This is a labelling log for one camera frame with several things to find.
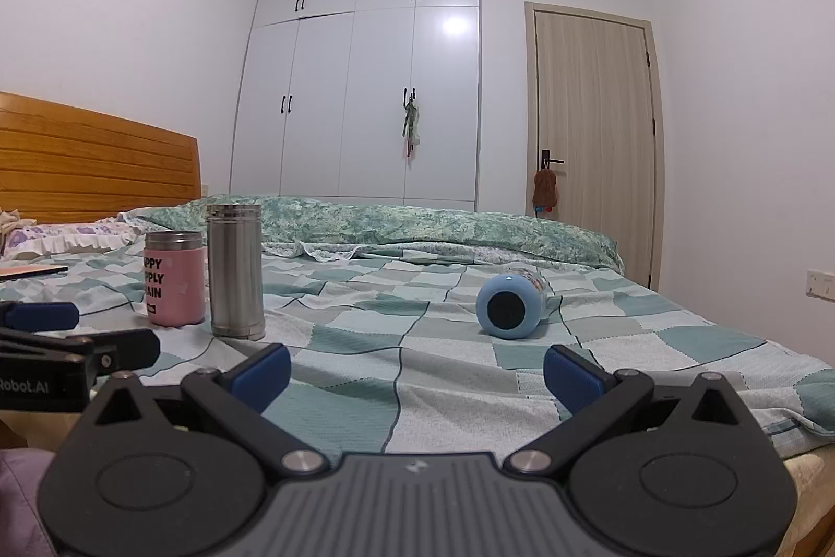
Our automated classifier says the flat dark tablet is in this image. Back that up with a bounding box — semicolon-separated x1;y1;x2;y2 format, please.
0;263;69;279

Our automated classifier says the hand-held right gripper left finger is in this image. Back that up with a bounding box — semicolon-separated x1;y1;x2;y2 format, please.
85;343;329;478

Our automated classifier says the checkered green bedsheet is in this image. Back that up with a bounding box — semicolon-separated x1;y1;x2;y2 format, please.
0;240;835;457

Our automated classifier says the stainless steel cup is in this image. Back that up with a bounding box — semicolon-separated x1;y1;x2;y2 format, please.
205;203;266;341

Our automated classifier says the purple floral pillow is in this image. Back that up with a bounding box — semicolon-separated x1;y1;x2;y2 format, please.
3;218;141;261

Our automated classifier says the light blue cup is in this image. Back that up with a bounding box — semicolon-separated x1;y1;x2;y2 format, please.
475;268;549;341

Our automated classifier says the pink cup with black print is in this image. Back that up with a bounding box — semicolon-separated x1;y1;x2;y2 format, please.
144;231;208;328

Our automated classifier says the light wooden door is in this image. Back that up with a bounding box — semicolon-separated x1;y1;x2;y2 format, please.
523;1;666;292

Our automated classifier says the brown hanging plush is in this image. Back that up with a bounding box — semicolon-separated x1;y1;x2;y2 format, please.
531;169;558;219

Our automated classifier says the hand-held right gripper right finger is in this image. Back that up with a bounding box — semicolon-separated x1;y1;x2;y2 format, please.
507;345;751;478

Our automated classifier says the beige mattress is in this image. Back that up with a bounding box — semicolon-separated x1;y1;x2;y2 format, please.
779;440;835;557

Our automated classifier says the white wardrobe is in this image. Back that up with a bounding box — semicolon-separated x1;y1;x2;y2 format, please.
230;0;482;214

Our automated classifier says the green hanging ornament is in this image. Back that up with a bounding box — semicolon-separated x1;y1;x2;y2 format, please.
399;99;424;159

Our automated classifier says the wooden headboard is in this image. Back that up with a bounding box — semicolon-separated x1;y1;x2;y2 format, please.
0;91;200;224

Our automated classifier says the purple cloth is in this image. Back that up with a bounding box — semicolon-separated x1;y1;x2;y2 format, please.
0;447;56;557

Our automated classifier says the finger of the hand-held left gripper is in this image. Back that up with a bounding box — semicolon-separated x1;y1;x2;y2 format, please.
0;327;161;381
0;301;80;333

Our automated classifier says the beige cloth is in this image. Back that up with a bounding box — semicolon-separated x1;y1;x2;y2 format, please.
0;210;37;245

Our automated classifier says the green floral quilt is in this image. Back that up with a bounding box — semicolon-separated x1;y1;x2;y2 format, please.
117;195;626;274

